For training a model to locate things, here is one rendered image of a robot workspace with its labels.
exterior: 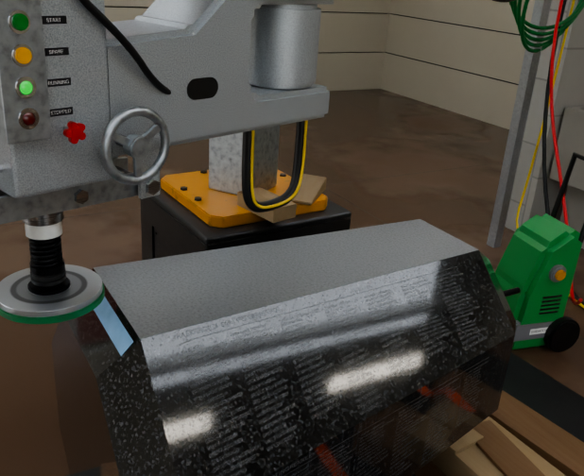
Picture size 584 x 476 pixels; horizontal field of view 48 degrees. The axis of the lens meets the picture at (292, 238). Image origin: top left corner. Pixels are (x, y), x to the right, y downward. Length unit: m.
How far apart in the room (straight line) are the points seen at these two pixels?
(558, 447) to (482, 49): 5.99
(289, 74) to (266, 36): 0.10
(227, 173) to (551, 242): 1.44
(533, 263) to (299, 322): 1.70
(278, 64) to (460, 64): 6.64
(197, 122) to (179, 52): 0.15
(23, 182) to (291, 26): 0.73
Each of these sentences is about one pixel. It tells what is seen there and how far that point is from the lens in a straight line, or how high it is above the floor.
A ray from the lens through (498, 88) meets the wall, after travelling 7.76.
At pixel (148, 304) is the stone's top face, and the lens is 1.47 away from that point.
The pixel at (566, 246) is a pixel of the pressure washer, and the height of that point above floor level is 0.53.
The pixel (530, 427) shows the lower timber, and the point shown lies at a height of 0.11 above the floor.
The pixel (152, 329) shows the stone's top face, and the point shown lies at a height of 0.87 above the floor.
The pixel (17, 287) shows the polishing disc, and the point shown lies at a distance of 1.46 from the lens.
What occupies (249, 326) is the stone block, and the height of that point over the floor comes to 0.84.
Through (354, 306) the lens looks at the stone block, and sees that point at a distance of 1.57.
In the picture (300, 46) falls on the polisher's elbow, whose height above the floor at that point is 1.39.
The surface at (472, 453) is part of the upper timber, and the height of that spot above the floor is 0.23.
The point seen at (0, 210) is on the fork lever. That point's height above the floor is 1.14.
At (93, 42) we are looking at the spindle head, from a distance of 1.24.
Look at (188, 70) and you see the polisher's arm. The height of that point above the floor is 1.36.
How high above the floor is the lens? 1.58
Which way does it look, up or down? 23 degrees down
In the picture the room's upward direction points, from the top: 4 degrees clockwise
